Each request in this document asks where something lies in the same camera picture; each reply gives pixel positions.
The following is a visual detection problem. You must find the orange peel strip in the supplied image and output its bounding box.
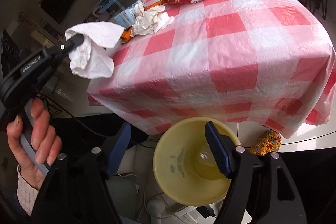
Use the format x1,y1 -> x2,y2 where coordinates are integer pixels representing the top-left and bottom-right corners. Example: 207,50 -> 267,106
121,27 -> 133,44

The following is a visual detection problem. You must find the white tissue pile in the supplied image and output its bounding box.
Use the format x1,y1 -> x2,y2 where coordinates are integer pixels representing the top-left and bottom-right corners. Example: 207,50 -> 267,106
130,1 -> 174,37

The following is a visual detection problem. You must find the yellow plastic trash bin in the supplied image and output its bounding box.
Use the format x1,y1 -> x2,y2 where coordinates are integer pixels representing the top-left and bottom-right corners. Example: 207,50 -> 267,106
153,117 -> 241,206

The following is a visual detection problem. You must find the person's left hand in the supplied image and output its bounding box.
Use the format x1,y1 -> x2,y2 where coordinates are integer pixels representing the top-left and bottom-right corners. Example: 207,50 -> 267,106
6,98 -> 62,190

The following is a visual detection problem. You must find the red white checkered tablecloth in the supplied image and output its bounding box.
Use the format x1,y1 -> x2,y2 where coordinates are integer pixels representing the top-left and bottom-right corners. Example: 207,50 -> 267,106
87,0 -> 335,138

